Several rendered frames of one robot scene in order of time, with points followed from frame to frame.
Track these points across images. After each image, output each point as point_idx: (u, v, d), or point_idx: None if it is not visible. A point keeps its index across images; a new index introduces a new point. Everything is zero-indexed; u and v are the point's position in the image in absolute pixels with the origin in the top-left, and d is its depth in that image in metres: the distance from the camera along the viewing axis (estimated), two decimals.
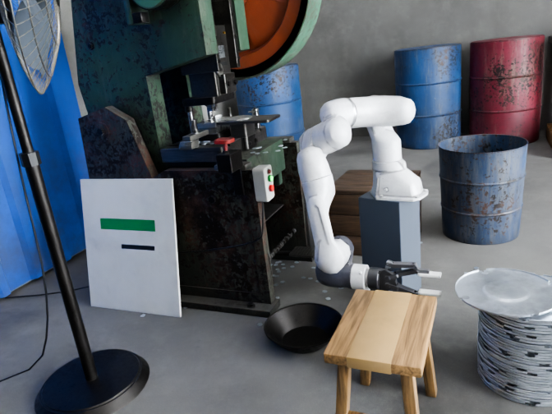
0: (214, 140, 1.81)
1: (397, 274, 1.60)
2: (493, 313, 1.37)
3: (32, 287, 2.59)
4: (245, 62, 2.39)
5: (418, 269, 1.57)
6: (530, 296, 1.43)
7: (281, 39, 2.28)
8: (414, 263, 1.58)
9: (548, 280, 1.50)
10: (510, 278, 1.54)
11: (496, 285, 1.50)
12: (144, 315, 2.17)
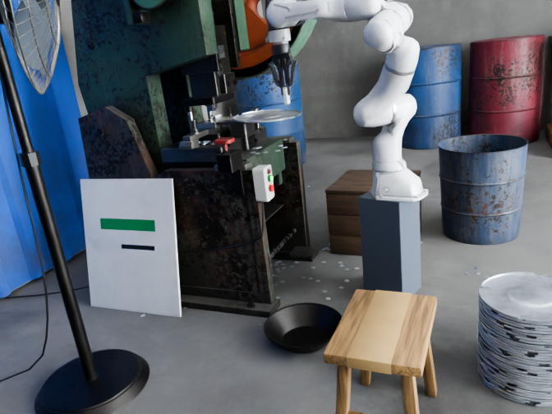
0: (214, 140, 1.81)
1: (286, 70, 1.97)
2: (259, 111, 2.21)
3: (32, 287, 2.59)
4: None
5: (288, 87, 1.99)
6: (251, 117, 2.07)
7: (254, 61, 2.37)
8: (293, 82, 1.99)
9: (250, 121, 1.96)
10: (273, 118, 2.01)
11: (274, 114, 2.08)
12: (144, 315, 2.17)
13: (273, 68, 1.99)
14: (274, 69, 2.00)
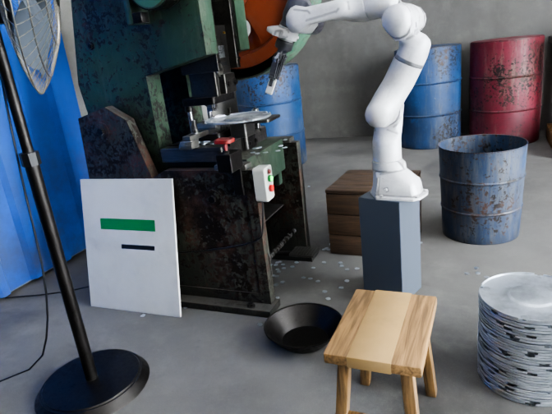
0: (214, 140, 1.81)
1: (282, 64, 2.10)
2: (208, 119, 2.18)
3: (32, 287, 2.59)
4: (255, 58, 2.36)
5: (276, 79, 2.13)
6: (230, 121, 2.08)
7: None
8: None
9: (253, 120, 2.01)
10: (255, 117, 2.11)
11: (242, 115, 2.15)
12: (144, 315, 2.17)
13: (277, 62, 2.05)
14: (274, 62, 2.05)
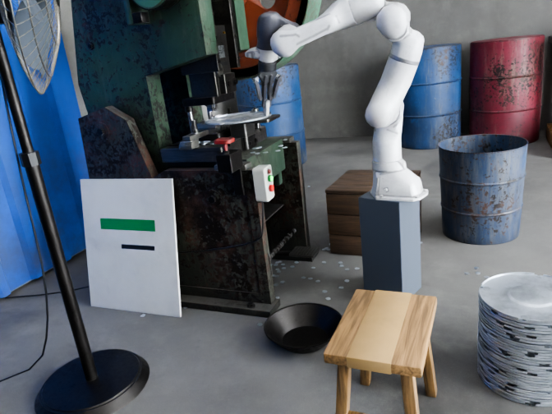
0: (214, 140, 1.81)
1: (271, 85, 2.01)
2: (250, 120, 2.01)
3: (32, 287, 2.59)
4: None
5: (271, 99, 2.06)
6: (253, 116, 2.15)
7: None
8: (274, 95, 2.06)
9: (249, 112, 2.26)
10: None
11: (231, 117, 2.13)
12: (144, 315, 2.17)
13: (258, 84, 1.99)
14: (257, 84, 2.00)
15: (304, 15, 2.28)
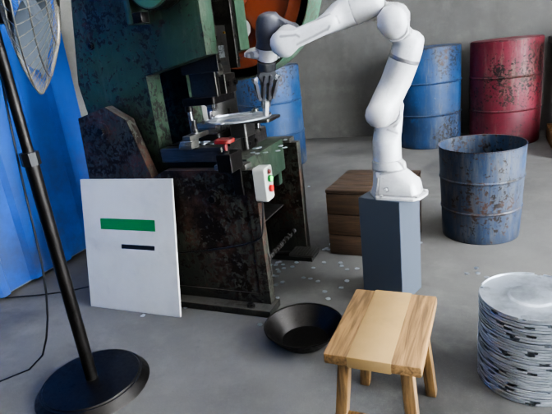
0: (214, 140, 1.81)
1: (270, 85, 2.00)
2: (269, 112, 2.18)
3: (32, 287, 2.59)
4: (255, 58, 2.36)
5: (270, 100, 2.05)
6: None
7: None
8: (273, 95, 2.05)
9: (208, 120, 2.18)
10: (221, 121, 2.10)
11: (238, 117, 2.10)
12: (144, 315, 2.17)
13: (257, 84, 1.98)
14: (256, 84, 1.99)
15: None
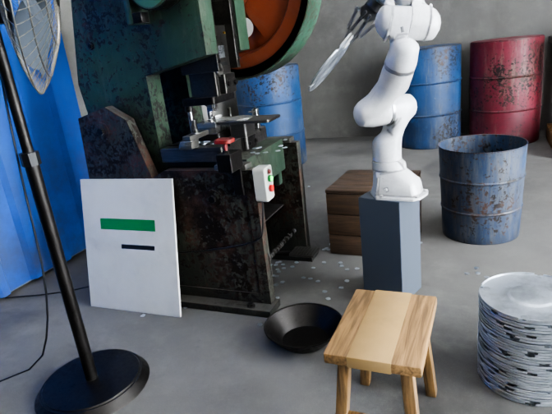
0: (214, 140, 1.81)
1: (359, 19, 2.15)
2: None
3: (32, 287, 2.59)
4: (259, 56, 2.35)
5: (348, 30, 2.18)
6: (333, 65, 2.33)
7: (291, 21, 2.23)
8: (347, 25, 2.16)
9: (318, 84, 2.40)
10: (318, 80, 2.29)
11: (325, 67, 2.24)
12: (144, 315, 2.17)
13: (371, 25, 2.14)
14: (370, 26, 2.13)
15: None
